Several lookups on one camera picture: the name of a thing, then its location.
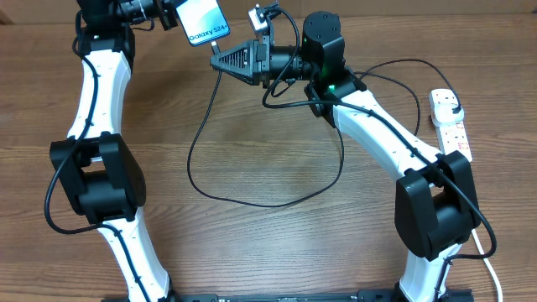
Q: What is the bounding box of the smartphone with blue screen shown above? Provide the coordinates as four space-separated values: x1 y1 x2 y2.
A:
176 0 231 47

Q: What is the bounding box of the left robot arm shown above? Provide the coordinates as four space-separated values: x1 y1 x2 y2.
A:
44 0 180 301

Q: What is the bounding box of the white power strip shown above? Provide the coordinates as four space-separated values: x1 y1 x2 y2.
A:
429 88 472 162

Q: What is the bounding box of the black USB charging cable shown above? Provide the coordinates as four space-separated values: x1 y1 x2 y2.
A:
186 41 464 209

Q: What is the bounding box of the white charger plug adapter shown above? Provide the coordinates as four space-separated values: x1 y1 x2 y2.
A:
431 104 465 128

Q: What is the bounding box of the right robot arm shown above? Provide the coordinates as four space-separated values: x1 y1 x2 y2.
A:
210 5 485 301

